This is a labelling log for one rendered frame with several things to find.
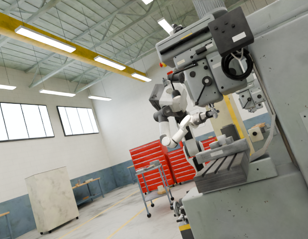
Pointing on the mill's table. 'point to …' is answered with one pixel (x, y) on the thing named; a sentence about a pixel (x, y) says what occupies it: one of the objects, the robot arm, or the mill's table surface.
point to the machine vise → (223, 150)
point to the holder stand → (232, 130)
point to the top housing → (165, 58)
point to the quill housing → (194, 73)
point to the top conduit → (184, 40)
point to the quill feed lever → (207, 81)
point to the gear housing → (182, 60)
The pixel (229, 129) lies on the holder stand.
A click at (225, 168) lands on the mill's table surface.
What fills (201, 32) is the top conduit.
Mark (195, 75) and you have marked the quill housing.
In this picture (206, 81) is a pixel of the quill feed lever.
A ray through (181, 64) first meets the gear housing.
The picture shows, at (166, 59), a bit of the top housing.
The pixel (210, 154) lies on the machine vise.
